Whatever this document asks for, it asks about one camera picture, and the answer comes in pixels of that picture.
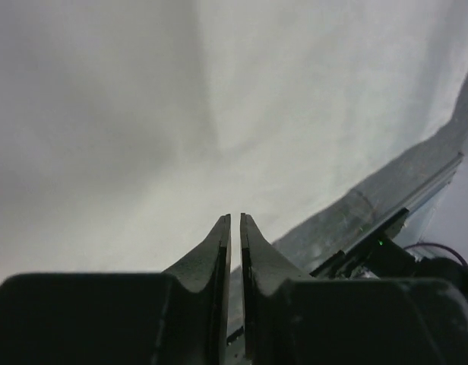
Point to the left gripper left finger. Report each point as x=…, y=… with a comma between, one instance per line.
x=196, y=316

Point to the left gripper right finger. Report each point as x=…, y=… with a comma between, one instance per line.
x=264, y=271

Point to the white cloth napkin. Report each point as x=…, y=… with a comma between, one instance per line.
x=128, y=127

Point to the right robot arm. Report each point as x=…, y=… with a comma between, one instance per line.
x=398, y=262

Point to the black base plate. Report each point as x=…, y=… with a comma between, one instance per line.
x=345, y=261

